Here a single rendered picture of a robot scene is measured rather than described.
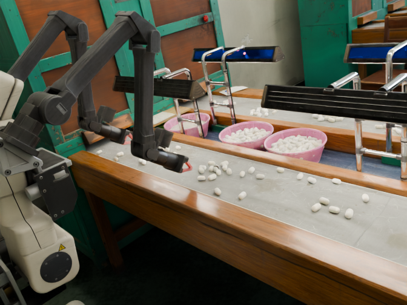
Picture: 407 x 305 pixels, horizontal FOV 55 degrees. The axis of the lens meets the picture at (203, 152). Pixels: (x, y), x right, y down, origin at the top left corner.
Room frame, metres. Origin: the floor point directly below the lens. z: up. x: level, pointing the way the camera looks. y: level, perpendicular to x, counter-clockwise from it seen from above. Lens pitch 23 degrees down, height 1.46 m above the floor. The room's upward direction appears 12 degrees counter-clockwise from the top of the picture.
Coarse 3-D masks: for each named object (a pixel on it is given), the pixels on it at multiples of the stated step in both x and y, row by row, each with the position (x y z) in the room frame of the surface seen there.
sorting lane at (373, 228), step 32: (128, 160) 1.77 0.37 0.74; (192, 160) 1.61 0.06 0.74; (224, 160) 1.54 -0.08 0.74; (224, 192) 1.26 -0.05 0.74; (256, 192) 1.22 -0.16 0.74; (288, 192) 1.17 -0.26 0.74; (320, 192) 1.13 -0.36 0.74; (352, 192) 1.09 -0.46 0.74; (384, 192) 1.05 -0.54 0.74; (288, 224) 0.99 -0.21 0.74; (320, 224) 0.96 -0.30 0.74; (352, 224) 0.93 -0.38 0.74; (384, 224) 0.90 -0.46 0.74; (384, 256) 0.77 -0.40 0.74
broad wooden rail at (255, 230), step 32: (96, 160) 1.79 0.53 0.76; (96, 192) 1.76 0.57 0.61; (128, 192) 1.49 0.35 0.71; (160, 192) 1.32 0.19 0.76; (192, 192) 1.27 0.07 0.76; (160, 224) 1.34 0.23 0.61; (192, 224) 1.17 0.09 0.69; (224, 224) 1.04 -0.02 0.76; (256, 224) 0.99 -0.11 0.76; (224, 256) 1.07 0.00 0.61; (256, 256) 0.95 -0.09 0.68; (288, 256) 0.85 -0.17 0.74; (320, 256) 0.79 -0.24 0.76; (352, 256) 0.77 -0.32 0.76; (288, 288) 0.86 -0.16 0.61; (320, 288) 0.78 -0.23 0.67; (352, 288) 0.71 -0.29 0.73; (384, 288) 0.65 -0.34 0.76
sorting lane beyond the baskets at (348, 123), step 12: (216, 96) 2.57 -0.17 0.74; (204, 108) 2.35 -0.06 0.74; (216, 108) 2.30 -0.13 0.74; (228, 108) 2.25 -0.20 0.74; (240, 108) 2.20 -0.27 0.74; (252, 108) 2.16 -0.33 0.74; (288, 120) 1.85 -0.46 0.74; (300, 120) 1.81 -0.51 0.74; (312, 120) 1.78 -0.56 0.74; (324, 120) 1.75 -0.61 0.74; (348, 120) 1.69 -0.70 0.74; (372, 132) 1.51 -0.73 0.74; (384, 132) 1.49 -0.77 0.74
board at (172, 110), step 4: (172, 108) 2.37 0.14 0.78; (180, 108) 2.34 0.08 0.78; (184, 108) 2.32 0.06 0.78; (188, 108) 2.30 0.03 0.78; (168, 112) 2.31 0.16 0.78; (172, 112) 2.30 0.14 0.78; (180, 112) 2.26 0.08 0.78; (184, 112) 2.27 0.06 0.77; (172, 116) 2.21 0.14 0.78; (176, 116) 2.23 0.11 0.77; (164, 120) 2.17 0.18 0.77; (156, 124) 2.13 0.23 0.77
